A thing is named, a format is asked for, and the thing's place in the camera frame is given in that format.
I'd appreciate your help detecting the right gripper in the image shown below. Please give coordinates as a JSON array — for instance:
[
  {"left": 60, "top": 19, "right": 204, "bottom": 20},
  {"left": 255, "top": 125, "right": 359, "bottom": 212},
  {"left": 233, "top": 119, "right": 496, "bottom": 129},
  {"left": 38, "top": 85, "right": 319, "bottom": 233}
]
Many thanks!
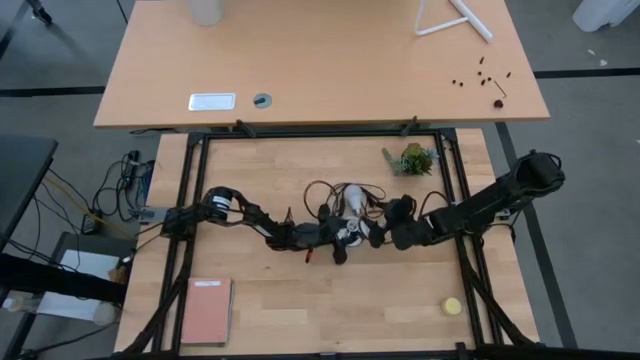
[{"left": 367, "top": 194, "right": 435, "bottom": 251}]

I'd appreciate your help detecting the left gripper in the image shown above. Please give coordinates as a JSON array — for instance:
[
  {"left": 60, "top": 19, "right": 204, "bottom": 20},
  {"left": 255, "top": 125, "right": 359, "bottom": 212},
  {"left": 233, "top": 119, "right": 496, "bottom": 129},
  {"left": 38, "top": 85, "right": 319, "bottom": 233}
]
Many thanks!
[{"left": 293, "top": 202, "right": 350, "bottom": 266}]

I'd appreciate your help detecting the chrome lamp base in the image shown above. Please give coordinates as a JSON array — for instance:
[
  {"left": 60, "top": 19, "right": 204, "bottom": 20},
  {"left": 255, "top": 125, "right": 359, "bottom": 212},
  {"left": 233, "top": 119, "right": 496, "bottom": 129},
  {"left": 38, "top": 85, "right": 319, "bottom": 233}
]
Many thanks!
[{"left": 335, "top": 215, "right": 370, "bottom": 249}]

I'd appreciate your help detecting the white lightbulb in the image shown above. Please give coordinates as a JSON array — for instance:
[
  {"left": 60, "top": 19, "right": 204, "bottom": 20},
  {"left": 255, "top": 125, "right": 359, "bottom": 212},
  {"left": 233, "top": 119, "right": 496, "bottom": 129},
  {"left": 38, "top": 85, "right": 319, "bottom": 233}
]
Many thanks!
[{"left": 343, "top": 183, "right": 369, "bottom": 219}]

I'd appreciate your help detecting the small potted succulent plant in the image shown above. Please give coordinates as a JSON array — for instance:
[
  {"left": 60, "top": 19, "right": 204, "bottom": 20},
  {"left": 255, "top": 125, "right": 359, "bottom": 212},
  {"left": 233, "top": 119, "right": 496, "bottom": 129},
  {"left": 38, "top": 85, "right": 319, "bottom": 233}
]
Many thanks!
[{"left": 382, "top": 142, "right": 436, "bottom": 177}]

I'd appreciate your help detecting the yellow round disc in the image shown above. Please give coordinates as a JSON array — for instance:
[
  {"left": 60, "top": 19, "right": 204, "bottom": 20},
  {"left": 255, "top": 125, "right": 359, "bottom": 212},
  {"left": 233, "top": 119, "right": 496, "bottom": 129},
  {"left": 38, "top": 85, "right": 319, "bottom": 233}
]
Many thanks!
[{"left": 440, "top": 297, "right": 464, "bottom": 317}]

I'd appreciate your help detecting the pink notebook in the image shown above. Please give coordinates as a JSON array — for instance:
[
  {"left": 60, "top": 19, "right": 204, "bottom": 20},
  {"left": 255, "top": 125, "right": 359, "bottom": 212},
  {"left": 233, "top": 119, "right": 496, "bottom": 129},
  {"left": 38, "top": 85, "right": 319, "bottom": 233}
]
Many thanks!
[{"left": 180, "top": 277, "right": 234, "bottom": 347}]

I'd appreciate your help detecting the light wooden desk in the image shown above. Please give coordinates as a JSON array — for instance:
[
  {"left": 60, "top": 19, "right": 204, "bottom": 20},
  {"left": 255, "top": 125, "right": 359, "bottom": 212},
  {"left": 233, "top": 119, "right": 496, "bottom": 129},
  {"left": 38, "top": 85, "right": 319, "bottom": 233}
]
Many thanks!
[{"left": 93, "top": 0, "right": 551, "bottom": 129}]

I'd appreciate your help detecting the silver desk plate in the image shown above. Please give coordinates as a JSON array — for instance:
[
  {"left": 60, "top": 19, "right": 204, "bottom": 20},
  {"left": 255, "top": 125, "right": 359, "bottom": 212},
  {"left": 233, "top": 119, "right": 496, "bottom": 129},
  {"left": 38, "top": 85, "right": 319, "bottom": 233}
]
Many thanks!
[{"left": 187, "top": 92, "right": 237, "bottom": 112}]

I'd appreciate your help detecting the white stand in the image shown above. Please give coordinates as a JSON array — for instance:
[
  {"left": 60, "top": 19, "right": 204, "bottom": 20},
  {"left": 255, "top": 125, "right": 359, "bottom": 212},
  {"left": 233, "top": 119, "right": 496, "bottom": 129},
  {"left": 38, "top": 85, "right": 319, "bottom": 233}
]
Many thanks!
[{"left": 413, "top": 0, "right": 494, "bottom": 43}]

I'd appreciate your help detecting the black power adapter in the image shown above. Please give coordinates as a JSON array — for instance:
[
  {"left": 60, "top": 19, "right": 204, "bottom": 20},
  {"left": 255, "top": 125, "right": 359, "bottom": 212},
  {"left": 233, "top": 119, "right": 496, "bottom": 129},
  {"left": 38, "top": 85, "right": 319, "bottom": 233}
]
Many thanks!
[{"left": 81, "top": 212, "right": 103, "bottom": 236}]

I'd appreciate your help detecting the white box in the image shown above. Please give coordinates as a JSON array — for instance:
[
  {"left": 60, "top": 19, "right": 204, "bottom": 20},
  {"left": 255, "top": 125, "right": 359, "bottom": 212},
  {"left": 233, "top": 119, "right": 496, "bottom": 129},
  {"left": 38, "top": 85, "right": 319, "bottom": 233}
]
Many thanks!
[{"left": 37, "top": 248, "right": 121, "bottom": 321}]

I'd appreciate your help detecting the white cylinder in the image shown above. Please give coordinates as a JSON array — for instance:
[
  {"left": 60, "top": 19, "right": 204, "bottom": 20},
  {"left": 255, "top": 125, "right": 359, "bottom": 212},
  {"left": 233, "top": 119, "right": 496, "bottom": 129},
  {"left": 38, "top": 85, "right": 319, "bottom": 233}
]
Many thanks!
[{"left": 186, "top": 0, "right": 224, "bottom": 27}]

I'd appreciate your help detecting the white bag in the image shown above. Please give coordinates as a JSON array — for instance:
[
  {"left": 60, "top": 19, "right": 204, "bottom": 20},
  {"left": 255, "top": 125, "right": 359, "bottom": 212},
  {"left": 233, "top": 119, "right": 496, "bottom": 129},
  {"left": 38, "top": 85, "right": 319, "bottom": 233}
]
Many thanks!
[{"left": 572, "top": 0, "right": 640, "bottom": 33}]

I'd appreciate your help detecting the black side table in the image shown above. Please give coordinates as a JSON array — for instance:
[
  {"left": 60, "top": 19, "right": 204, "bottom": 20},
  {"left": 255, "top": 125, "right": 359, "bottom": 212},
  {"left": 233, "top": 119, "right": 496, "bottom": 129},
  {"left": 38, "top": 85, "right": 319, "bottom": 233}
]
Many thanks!
[{"left": 0, "top": 133, "right": 59, "bottom": 251}]

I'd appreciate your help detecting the black chair leg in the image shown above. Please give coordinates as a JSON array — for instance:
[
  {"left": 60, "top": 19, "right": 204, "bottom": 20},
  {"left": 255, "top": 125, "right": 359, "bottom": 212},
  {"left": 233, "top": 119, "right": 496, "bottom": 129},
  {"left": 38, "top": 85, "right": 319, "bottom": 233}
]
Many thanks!
[{"left": 24, "top": 0, "right": 54, "bottom": 26}]

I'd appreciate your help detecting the black lamp power cord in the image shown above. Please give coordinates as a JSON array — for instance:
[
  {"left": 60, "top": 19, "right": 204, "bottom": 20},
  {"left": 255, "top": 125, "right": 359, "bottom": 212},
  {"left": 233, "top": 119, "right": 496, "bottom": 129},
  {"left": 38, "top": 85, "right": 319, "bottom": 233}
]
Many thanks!
[{"left": 304, "top": 179, "right": 389, "bottom": 221}]

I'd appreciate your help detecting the black aluminium table frame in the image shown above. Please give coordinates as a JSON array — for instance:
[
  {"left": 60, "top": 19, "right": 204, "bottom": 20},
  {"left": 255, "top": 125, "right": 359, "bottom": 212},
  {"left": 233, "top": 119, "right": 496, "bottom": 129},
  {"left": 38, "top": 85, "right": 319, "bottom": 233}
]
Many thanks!
[{"left": 114, "top": 127, "right": 546, "bottom": 360}]

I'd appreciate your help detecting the black floor cable bundle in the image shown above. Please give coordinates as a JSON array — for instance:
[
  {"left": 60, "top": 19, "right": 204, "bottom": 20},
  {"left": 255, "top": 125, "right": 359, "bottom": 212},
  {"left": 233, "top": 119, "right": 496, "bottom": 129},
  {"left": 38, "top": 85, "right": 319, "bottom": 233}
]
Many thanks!
[{"left": 37, "top": 149, "right": 156, "bottom": 236}]

